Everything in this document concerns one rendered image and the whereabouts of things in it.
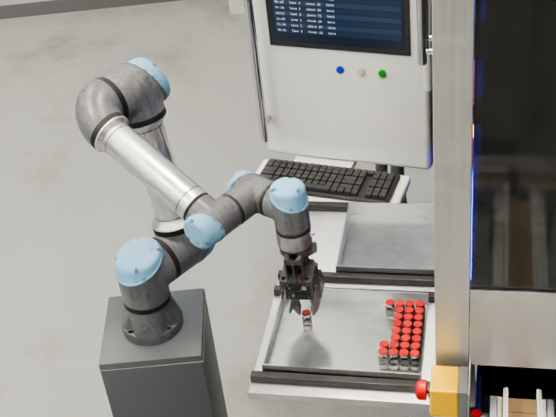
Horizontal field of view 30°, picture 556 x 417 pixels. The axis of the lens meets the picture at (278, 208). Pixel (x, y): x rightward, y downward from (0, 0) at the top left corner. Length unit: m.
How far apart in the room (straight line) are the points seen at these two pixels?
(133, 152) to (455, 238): 0.72
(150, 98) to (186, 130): 2.51
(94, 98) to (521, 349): 1.03
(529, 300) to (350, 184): 1.05
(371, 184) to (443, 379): 0.98
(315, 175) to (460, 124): 1.25
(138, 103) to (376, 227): 0.72
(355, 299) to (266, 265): 1.56
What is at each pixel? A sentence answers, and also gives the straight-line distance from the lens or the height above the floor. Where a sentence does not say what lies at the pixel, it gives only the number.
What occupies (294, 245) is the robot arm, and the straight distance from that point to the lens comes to 2.17.
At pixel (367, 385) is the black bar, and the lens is 2.23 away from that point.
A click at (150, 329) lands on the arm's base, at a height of 0.83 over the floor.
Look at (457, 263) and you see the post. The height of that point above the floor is 1.27.
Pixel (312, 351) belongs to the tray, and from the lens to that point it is 2.33.
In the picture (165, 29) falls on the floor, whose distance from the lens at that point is 5.81.
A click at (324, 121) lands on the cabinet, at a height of 0.94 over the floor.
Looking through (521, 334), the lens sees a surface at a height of 1.10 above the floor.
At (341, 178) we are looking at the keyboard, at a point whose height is 0.83.
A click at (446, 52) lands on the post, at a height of 1.71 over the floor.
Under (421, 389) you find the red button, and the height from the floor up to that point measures 1.01.
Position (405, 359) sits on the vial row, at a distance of 2.25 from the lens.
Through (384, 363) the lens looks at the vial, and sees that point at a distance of 2.27.
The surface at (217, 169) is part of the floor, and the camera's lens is 4.54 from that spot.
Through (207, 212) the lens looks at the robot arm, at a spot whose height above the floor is 1.27.
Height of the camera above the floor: 2.50
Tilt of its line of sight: 36 degrees down
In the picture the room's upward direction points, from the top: 7 degrees counter-clockwise
